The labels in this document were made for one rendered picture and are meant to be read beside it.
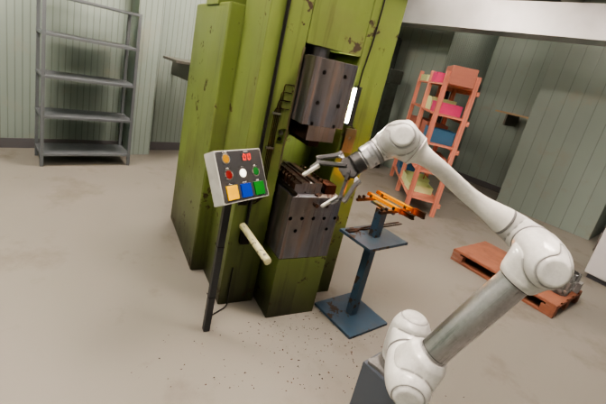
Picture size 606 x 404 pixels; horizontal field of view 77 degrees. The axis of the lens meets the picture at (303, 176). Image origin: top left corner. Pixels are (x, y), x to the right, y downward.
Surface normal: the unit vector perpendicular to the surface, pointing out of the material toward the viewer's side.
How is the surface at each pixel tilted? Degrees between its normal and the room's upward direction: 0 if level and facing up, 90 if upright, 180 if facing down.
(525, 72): 90
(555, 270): 85
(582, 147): 90
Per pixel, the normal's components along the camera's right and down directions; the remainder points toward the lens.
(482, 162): -0.74, 0.04
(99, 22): 0.63, 0.36
